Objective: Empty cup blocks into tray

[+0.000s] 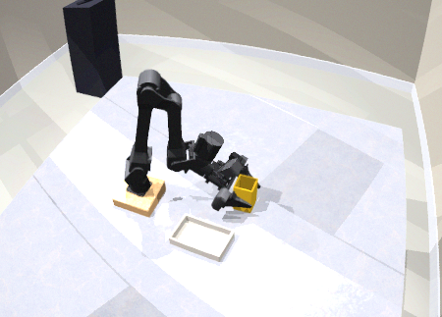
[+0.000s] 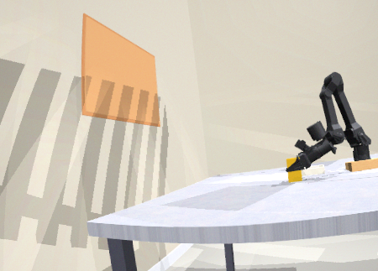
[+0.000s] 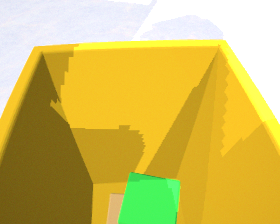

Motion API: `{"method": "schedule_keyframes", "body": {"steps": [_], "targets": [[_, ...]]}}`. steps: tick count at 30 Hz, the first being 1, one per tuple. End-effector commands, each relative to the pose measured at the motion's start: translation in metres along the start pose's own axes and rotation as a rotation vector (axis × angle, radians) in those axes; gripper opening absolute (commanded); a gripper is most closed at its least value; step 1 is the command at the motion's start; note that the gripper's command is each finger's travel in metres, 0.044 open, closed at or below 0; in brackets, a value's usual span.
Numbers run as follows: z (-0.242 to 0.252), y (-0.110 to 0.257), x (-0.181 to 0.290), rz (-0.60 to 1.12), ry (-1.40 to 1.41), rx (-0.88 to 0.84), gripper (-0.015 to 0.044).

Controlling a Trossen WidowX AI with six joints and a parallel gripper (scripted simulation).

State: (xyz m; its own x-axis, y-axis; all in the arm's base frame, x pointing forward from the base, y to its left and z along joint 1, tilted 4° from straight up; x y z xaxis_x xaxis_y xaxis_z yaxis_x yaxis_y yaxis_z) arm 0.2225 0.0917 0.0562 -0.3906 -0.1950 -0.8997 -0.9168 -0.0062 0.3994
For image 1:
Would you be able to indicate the yellow square cup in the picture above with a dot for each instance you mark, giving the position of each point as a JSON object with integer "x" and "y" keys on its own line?
{"x": 246, "y": 188}

